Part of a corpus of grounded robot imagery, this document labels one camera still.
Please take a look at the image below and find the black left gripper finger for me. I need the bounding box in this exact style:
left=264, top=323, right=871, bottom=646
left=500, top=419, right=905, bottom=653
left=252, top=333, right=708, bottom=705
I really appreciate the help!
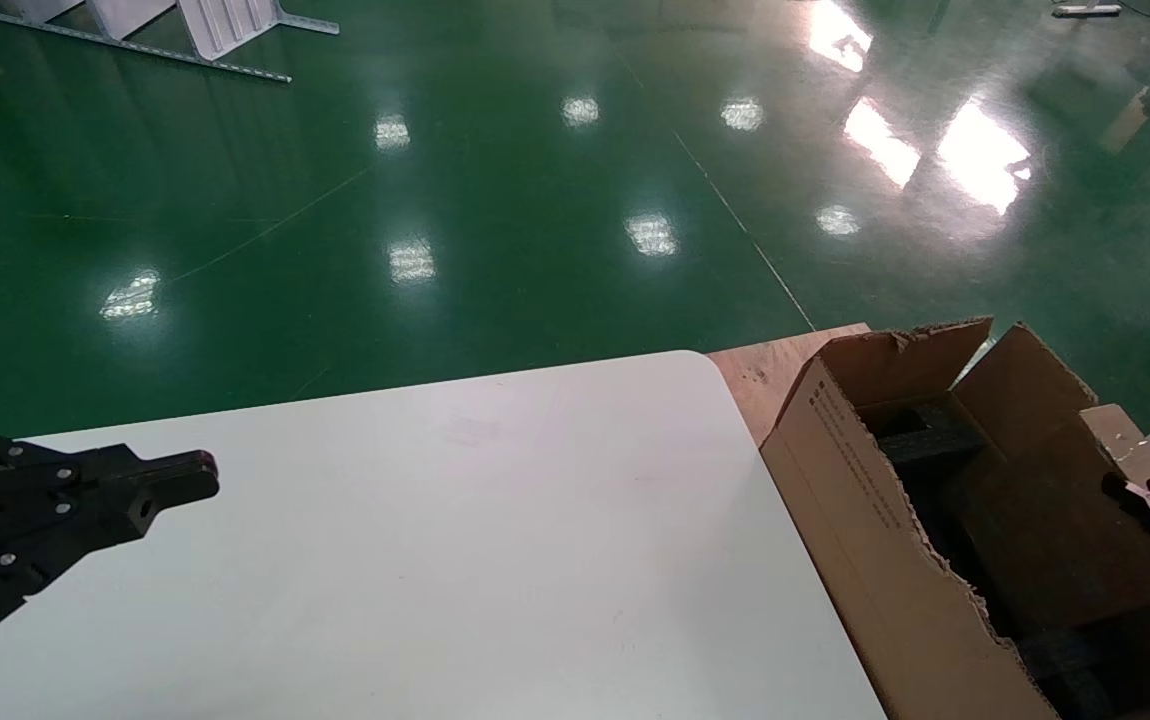
left=0, top=498, right=158, bottom=671
left=0, top=420, right=222, bottom=513

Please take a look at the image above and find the big open cardboard box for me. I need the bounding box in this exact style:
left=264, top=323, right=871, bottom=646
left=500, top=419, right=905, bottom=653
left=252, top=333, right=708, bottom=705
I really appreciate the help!
left=760, top=315, right=1150, bottom=720

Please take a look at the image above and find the brown cardboard piece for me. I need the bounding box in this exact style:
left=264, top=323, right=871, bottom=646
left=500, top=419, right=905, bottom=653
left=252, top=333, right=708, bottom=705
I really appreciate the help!
left=1099, top=87, right=1150, bottom=153

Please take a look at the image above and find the white metal rack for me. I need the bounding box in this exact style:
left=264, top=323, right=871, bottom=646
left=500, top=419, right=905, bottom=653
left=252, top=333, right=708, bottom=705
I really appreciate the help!
left=0, top=0, right=341, bottom=84

